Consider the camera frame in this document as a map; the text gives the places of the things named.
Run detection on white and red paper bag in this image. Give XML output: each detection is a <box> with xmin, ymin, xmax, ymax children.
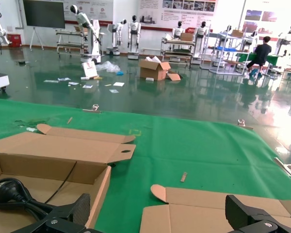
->
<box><xmin>81</xmin><ymin>61</ymin><xmax>99</xmax><ymax>79</ymax></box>

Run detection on thin black cable tie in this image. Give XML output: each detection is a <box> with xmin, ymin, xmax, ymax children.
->
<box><xmin>44</xmin><ymin>161</ymin><xmax>78</xmax><ymax>204</ymax></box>

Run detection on clear plastic bag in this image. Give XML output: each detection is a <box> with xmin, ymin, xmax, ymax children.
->
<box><xmin>96</xmin><ymin>60</ymin><xmax>121</xmax><ymax>73</ymax></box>

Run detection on green covered table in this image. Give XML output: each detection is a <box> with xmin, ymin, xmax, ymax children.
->
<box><xmin>235</xmin><ymin>51</ymin><xmax>281</xmax><ymax>67</ymax></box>

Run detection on black display screen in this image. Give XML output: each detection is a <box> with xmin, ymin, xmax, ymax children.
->
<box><xmin>23</xmin><ymin>0</ymin><xmax>66</xmax><ymax>29</ymax></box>

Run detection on open plain cardboard box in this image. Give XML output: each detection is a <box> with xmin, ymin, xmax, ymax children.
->
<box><xmin>139</xmin><ymin>183</ymin><xmax>291</xmax><ymax>233</ymax></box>

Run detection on white screen stand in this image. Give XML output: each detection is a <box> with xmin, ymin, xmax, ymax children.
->
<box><xmin>29</xmin><ymin>26</ymin><xmax>45</xmax><ymax>51</ymax></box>

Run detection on long metal trolley rack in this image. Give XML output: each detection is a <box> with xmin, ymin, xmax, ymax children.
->
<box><xmin>55</xmin><ymin>26</ymin><xmax>88</xmax><ymax>58</ymax></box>

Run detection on leaning white wheeled humanoid robot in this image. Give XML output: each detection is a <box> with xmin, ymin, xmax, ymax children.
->
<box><xmin>69</xmin><ymin>4</ymin><xmax>103</xmax><ymax>64</ymax></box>

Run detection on wall information poster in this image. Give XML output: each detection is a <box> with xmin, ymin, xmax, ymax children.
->
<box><xmin>138</xmin><ymin>0</ymin><xmax>219</xmax><ymax>29</ymax></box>

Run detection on white humanoid robot black head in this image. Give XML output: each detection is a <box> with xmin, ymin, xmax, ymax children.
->
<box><xmin>223</xmin><ymin>24</ymin><xmax>234</xmax><ymax>48</ymax></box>
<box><xmin>275</xmin><ymin>24</ymin><xmax>291</xmax><ymax>56</ymax></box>
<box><xmin>193</xmin><ymin>21</ymin><xmax>210</xmax><ymax>65</ymax></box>
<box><xmin>243</xmin><ymin>30</ymin><xmax>259</xmax><ymax>50</ymax></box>
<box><xmin>171</xmin><ymin>21</ymin><xmax>185</xmax><ymax>39</ymax></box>

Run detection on seated person in black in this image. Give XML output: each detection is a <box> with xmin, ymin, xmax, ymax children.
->
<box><xmin>246</xmin><ymin>35</ymin><xmax>273</xmax><ymax>75</ymax></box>

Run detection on green table cloth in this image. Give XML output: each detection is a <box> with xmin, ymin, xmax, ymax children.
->
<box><xmin>0</xmin><ymin>97</ymin><xmax>291</xmax><ymax>233</ymax></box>

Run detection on open cardboard box left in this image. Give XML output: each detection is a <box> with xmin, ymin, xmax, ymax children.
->
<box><xmin>0</xmin><ymin>123</ymin><xmax>136</xmax><ymax>233</ymax></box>

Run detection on large open cardboard box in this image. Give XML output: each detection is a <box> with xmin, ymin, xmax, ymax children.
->
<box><xmin>138</xmin><ymin>56</ymin><xmax>172</xmax><ymax>81</ymax></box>

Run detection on standing white humanoid robot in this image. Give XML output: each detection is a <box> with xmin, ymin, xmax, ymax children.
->
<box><xmin>127</xmin><ymin>15</ymin><xmax>142</xmax><ymax>60</ymax></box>

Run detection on white metal shelf frame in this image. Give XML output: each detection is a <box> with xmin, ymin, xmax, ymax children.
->
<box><xmin>199</xmin><ymin>30</ymin><xmax>250</xmax><ymax>75</ymax></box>

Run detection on black power cable with plug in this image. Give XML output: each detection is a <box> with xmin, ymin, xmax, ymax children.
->
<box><xmin>0</xmin><ymin>177</ymin><xmax>61</xmax><ymax>223</ymax></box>

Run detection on metal trolley with shelves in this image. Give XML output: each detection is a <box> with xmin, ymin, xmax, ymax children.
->
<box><xmin>160</xmin><ymin>36</ymin><xmax>195</xmax><ymax>66</ymax></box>

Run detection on bowing white humanoid robot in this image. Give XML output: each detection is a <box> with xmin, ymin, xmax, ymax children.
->
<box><xmin>106</xmin><ymin>18</ymin><xmax>128</xmax><ymax>56</ymax></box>

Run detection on flat cardboard sheet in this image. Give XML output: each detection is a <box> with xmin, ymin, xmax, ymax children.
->
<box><xmin>166</xmin><ymin>71</ymin><xmax>182</xmax><ymax>82</ymax></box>

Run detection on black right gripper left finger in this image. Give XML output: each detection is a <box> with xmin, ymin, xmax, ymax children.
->
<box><xmin>11</xmin><ymin>193</ymin><xmax>91</xmax><ymax>233</ymax></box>

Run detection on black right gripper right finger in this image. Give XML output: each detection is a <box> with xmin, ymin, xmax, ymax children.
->
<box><xmin>225</xmin><ymin>194</ymin><xmax>291</xmax><ymax>233</ymax></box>

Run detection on red wall cabinet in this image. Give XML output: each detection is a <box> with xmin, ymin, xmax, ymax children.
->
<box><xmin>6</xmin><ymin>33</ymin><xmax>22</xmax><ymax>48</ymax></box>

